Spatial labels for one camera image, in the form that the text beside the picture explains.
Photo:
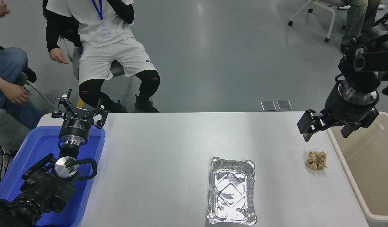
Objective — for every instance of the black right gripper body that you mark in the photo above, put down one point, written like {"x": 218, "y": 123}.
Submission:
{"x": 345, "y": 110}

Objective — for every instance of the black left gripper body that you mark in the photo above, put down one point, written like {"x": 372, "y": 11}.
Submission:
{"x": 75, "y": 127}

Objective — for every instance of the rectangular silver foil tray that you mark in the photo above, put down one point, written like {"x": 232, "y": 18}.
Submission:
{"x": 231, "y": 192}

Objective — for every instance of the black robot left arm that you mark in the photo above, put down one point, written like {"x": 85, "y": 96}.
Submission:
{"x": 42, "y": 189}

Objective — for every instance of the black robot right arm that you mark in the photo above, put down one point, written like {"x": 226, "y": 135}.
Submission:
{"x": 367, "y": 60}

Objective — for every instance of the silver floor socket plate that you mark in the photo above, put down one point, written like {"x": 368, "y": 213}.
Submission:
{"x": 284, "y": 105}
{"x": 268, "y": 105}

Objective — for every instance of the person's right hand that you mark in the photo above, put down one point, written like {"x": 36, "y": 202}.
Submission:
{"x": 59, "y": 56}

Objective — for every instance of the person's hand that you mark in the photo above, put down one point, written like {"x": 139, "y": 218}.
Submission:
{"x": 16, "y": 94}
{"x": 0, "y": 11}

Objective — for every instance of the white side table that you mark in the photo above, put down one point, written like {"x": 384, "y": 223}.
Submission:
{"x": 44, "y": 121}

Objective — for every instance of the crumpled tan paper ball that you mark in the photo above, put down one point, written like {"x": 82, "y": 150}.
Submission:
{"x": 316, "y": 160}

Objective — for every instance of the grey chair with metal legs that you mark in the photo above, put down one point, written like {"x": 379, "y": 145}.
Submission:
{"x": 30, "y": 75}

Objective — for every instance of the blue plastic tray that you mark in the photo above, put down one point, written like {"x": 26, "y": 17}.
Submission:
{"x": 36, "y": 148}

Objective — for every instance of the large pale plastic bin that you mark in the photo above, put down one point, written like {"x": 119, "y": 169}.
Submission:
{"x": 370, "y": 176}

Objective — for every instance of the person in jeans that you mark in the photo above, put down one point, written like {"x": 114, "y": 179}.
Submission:
{"x": 8, "y": 63}

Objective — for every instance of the person in olive trousers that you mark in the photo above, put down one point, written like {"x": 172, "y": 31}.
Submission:
{"x": 357, "y": 19}

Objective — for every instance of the white frame chair with castors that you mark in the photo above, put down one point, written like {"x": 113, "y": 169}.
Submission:
{"x": 332, "y": 22}

